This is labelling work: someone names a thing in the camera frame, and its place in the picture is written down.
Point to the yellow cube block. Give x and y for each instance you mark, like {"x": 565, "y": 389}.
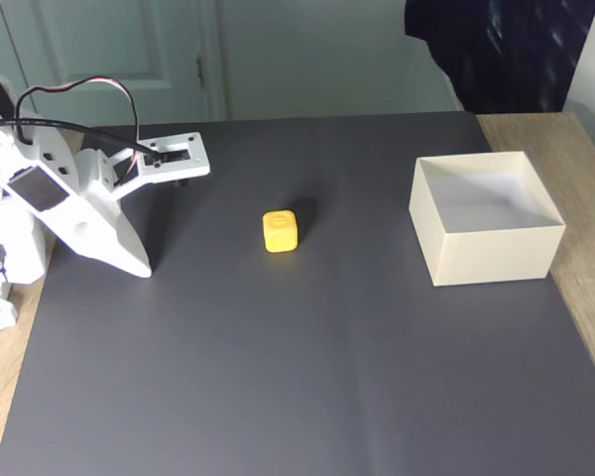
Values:
{"x": 280, "y": 233}

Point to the white open box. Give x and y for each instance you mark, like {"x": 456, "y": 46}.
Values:
{"x": 491, "y": 253}

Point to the pale green panel door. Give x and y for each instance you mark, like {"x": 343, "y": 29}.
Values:
{"x": 109, "y": 44}

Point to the dark grey table mat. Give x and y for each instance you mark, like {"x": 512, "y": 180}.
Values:
{"x": 287, "y": 357}

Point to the black hanging cloth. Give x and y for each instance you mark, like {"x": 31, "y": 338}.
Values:
{"x": 511, "y": 54}

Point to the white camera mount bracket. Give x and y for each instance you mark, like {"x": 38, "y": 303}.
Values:
{"x": 178, "y": 171}

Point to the black camera module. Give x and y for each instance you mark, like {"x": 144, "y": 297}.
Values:
{"x": 176, "y": 155}

